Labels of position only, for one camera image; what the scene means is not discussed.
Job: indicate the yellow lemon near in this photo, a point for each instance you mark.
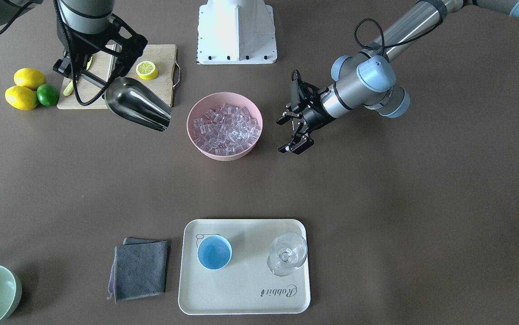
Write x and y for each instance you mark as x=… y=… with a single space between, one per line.
x=21 y=98

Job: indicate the yellow lemon far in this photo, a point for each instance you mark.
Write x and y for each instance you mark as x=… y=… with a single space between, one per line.
x=29 y=77

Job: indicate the half lemon slice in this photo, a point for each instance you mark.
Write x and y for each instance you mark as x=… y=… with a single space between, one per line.
x=146 y=70

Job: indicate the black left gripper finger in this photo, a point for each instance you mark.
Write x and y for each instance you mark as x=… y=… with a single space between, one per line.
x=298 y=144
x=287 y=116

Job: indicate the grey folded cloth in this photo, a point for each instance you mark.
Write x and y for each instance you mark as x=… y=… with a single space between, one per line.
x=139 y=269

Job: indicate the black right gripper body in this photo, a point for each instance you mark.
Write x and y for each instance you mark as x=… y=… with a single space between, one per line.
x=77 y=50

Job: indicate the green lime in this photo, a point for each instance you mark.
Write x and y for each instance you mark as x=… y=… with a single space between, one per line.
x=47 y=95

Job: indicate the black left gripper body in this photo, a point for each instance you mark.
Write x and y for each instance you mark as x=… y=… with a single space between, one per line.
x=317 y=116

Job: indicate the yellow lemon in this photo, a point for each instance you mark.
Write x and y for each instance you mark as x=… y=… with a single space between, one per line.
x=21 y=98
x=29 y=77

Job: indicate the wooden cutting board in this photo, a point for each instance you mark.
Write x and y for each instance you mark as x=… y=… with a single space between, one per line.
x=164 y=57

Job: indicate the clear wine glass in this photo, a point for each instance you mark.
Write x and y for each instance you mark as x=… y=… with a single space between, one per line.
x=287 y=253

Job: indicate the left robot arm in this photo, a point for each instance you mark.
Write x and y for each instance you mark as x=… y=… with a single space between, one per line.
x=368 y=79

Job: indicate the pink bowl of ice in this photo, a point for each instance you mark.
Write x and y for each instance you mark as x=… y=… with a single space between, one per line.
x=224 y=126

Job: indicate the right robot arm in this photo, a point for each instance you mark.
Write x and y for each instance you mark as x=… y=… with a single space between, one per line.
x=86 y=27

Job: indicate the blue cup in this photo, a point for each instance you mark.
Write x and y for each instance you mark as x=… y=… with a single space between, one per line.
x=214 y=252

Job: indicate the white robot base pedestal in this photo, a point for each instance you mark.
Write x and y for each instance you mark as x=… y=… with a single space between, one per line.
x=236 y=32

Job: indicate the beige serving tray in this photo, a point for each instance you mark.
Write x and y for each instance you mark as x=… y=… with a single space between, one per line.
x=245 y=285

